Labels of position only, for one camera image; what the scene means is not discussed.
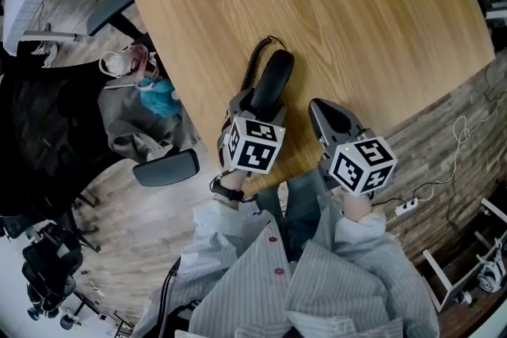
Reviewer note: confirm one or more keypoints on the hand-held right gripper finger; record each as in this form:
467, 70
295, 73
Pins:
321, 120
342, 120

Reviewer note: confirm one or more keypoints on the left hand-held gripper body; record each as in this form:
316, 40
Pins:
253, 146

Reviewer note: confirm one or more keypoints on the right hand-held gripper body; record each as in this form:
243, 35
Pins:
360, 166

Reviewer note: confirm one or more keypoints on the black telephone handset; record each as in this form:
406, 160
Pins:
273, 83

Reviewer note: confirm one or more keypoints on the person's left forearm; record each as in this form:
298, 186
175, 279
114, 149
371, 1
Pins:
233, 180

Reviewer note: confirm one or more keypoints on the person's right forearm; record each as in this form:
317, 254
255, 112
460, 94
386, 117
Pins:
356, 206

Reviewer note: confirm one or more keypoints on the round wooden table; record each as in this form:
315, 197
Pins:
336, 12

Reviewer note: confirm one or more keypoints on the black office chair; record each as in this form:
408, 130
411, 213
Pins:
47, 122
51, 269

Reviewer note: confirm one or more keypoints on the black wristwatch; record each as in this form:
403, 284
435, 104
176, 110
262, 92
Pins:
229, 194

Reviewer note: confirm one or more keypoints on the white power strip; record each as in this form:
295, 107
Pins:
406, 207

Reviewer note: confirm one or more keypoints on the person's blue jeans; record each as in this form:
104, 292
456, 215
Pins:
305, 202

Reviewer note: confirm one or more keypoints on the teal cloth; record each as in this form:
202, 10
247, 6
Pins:
158, 99

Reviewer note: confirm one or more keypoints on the grey jacket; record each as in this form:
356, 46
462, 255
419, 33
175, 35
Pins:
130, 122

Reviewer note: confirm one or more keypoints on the person's striped shirt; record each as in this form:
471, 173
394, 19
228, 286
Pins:
336, 281

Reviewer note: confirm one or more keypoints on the white and pink bag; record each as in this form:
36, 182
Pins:
117, 65

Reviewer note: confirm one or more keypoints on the white headset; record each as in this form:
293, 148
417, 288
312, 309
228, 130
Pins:
491, 275

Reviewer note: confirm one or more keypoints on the white table frame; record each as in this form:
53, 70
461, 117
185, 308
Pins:
439, 281

